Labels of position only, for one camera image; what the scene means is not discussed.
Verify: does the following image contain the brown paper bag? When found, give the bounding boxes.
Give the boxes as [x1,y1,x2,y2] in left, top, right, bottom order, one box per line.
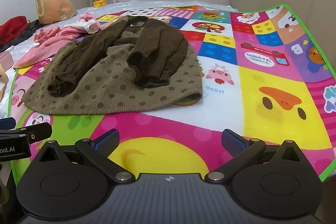
[35,0,78,25]

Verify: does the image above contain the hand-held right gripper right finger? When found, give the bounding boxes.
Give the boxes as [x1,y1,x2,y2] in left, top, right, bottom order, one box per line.
[205,129,301,184]

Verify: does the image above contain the white and pink garment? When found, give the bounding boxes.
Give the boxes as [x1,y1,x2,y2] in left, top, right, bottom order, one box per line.
[63,13,101,35]

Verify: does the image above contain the colourful cartoon play mat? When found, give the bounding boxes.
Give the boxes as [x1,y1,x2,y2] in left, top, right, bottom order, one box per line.
[7,4,336,185]

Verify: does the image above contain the pink cardboard box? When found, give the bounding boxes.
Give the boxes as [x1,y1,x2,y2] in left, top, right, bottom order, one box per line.
[0,52,13,70]

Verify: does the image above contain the dark cloth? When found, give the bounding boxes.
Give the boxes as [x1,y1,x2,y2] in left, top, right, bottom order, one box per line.
[0,20,44,52]

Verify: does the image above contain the olive polka dot corduroy dress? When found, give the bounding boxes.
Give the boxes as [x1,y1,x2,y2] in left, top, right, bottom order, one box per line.
[21,15,204,115]

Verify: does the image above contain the red knitted garment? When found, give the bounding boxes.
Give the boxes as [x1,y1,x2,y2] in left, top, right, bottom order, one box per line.
[0,16,30,46]

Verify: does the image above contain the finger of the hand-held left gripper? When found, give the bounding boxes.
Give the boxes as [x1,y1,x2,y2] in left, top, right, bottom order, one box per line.
[0,123,53,143]
[0,117,15,130]

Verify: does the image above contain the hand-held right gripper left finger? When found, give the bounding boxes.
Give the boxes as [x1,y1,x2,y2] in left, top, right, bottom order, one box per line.
[39,129,135,185]

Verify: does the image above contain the pink ribbed sweater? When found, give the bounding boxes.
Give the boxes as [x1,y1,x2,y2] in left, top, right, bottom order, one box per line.
[13,26,87,69]

